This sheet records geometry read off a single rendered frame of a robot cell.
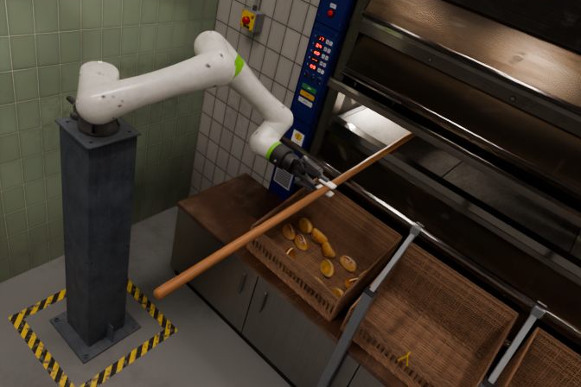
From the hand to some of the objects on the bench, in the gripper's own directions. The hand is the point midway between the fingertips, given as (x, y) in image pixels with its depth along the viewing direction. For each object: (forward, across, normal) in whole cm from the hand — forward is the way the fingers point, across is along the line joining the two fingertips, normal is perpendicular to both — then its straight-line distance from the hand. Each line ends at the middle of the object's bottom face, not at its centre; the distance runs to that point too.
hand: (326, 187), depth 177 cm
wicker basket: (-3, +62, -26) cm, 67 cm away
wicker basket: (+118, +61, -24) cm, 135 cm away
